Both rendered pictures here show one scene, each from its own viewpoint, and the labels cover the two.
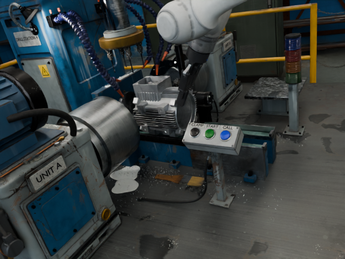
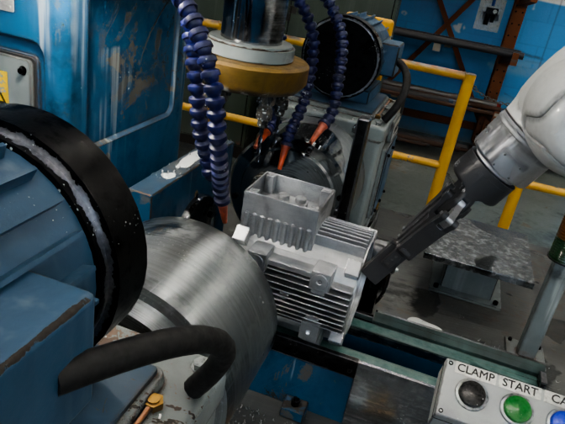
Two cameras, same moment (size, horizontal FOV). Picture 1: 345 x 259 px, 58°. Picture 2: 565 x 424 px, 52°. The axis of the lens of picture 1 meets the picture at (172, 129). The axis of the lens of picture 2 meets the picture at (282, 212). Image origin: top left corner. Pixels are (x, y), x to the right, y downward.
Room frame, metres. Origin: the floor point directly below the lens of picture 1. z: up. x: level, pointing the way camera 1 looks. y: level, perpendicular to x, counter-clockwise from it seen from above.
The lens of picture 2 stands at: (0.45, 0.36, 1.49)
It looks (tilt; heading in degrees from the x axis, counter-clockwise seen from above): 25 degrees down; 338
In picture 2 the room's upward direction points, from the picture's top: 10 degrees clockwise
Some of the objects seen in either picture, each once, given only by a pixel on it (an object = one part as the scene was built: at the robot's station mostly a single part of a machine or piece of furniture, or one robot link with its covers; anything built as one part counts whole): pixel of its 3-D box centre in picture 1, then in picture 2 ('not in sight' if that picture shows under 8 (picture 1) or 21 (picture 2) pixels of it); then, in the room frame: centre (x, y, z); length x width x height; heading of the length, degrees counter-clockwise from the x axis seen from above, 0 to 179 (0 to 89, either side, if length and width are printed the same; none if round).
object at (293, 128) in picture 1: (293, 86); (560, 269); (1.18, -0.52, 1.01); 0.08 x 0.08 x 0.42; 54
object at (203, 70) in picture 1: (182, 76); (303, 177); (1.52, -0.10, 1.04); 0.41 x 0.25 x 0.25; 144
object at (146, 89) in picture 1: (153, 88); (287, 210); (1.22, 0.04, 1.11); 0.12 x 0.11 x 0.07; 53
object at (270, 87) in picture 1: (276, 97); (472, 263); (1.44, -0.55, 0.86); 0.27 x 0.24 x 0.12; 144
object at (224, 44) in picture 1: (206, 70); (328, 164); (1.74, -0.26, 0.99); 0.35 x 0.31 x 0.37; 144
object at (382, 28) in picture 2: not in sight; (356, 101); (1.75, -0.31, 1.16); 0.33 x 0.26 x 0.42; 144
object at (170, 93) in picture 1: (166, 110); (301, 268); (1.20, 0.01, 1.02); 0.20 x 0.19 x 0.19; 53
